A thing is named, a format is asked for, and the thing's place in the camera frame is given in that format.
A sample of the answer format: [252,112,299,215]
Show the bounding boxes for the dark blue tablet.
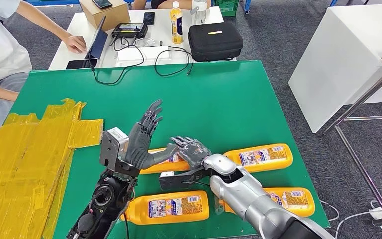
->
[82,15,108,69]

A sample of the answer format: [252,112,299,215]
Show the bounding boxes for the blue metal bar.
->
[29,0,81,6]

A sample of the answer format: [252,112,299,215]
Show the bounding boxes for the short white floor cable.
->
[319,200,340,222]

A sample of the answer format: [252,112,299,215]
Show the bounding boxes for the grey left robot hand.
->
[124,99,179,170]

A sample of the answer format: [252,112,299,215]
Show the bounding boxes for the black controller with screen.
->
[111,23,148,39]

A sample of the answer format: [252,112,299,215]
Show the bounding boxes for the yellow drink bottle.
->
[170,1,184,45]

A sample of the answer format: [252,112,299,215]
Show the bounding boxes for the clear glasses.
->
[130,38,160,48]

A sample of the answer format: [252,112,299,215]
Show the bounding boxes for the black phone with reflective screen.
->
[91,0,113,10]

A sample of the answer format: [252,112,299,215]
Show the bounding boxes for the clear water tumbler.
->
[190,0,208,26]

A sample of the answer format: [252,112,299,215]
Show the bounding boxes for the long black cable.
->
[90,36,145,86]

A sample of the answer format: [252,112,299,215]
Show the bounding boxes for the looped black cable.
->
[154,46,194,78]

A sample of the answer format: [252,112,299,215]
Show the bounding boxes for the orange detergent bottle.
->
[121,190,210,226]
[140,147,191,175]
[223,143,294,174]
[214,187,316,219]

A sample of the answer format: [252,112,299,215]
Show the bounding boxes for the person's left hand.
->
[62,34,87,54]

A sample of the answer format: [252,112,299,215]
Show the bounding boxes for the long white floor cable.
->
[334,200,382,239]

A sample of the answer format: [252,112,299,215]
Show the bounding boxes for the green plastic crate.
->
[213,0,240,18]

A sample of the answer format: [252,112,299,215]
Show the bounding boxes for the yellow tape patch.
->
[0,98,104,239]

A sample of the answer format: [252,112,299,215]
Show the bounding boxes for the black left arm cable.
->
[122,211,130,239]

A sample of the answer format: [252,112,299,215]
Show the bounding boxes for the white cabinet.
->
[288,3,382,134]

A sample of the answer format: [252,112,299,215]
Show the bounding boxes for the black zip case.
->
[187,22,244,63]

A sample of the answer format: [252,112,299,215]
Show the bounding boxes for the white desk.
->
[48,6,237,71]

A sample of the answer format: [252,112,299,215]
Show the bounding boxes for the cardboard box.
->
[79,0,131,33]

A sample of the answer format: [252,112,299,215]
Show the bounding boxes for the large black phone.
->
[66,58,98,70]

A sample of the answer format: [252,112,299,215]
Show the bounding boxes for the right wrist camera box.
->
[159,168,211,191]

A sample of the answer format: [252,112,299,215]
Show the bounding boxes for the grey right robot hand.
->
[170,136,212,170]

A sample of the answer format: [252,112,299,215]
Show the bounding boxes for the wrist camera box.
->
[159,168,211,191]
[99,127,130,170]

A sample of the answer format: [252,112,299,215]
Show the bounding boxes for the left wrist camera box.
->
[99,127,130,170]

